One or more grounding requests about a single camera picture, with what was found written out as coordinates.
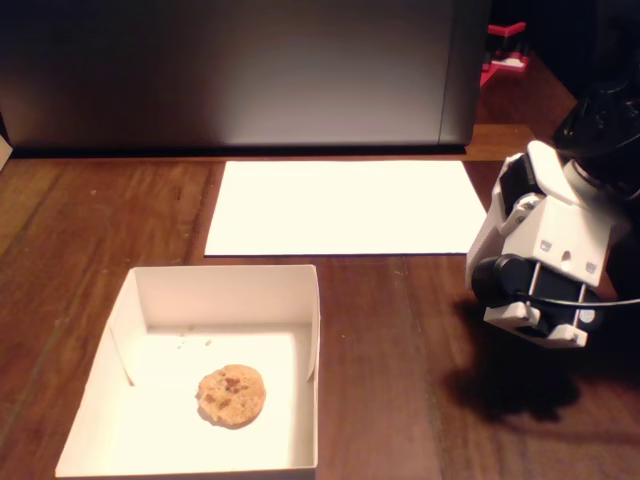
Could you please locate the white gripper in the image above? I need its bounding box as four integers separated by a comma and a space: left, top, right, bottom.
464, 139, 617, 294

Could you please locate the round mini cookie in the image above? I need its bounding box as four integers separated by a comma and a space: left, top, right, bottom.
195, 364, 267, 429

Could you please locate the black mesh box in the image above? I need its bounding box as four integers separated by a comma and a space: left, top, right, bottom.
607, 199, 640, 301

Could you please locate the white cardboard box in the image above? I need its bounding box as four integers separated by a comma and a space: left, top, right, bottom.
53, 264, 321, 480

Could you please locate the red plastic object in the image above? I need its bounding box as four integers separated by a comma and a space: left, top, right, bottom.
477, 20, 532, 89

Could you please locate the white paper sheet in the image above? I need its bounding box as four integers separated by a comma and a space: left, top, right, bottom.
203, 159, 489, 257

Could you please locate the dark grey computer case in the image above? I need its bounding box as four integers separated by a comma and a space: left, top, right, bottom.
0, 0, 494, 156

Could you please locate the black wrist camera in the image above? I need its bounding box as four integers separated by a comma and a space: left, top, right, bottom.
471, 253, 607, 341

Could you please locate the black camera cable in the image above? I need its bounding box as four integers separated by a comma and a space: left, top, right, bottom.
513, 291, 640, 309

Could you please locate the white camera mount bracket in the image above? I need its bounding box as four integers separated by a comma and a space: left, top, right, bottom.
482, 299, 589, 350

